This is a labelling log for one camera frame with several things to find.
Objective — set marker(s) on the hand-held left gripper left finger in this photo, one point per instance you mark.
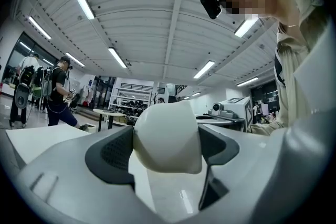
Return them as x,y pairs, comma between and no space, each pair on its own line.
110,154

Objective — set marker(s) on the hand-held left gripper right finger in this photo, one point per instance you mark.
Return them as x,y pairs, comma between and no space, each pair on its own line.
223,149

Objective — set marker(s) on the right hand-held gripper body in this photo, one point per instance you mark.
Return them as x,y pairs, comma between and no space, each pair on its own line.
236,112

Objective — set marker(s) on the white rounded object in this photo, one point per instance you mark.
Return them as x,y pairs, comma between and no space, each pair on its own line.
165,136

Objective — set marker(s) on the person's right forearm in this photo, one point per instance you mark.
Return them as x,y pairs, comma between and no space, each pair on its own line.
267,126

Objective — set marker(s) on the small white bin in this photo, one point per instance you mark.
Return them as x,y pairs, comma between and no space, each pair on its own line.
91,128

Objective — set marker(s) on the round white table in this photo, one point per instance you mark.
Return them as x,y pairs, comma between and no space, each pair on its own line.
109,112

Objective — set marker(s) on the white storage shelf rack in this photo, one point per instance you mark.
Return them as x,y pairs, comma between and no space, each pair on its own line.
131,99

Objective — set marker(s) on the black office chair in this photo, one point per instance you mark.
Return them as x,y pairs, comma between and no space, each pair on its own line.
75,101

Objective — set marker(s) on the person's beige shirt torso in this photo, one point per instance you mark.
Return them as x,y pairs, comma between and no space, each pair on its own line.
294,73

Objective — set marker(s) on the black coat stand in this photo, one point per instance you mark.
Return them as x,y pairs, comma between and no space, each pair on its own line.
155,97

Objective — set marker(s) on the grey hanging device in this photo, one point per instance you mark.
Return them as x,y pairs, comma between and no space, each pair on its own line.
21,95

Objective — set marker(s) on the black head-worn camera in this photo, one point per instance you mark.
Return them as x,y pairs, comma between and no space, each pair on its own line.
211,5

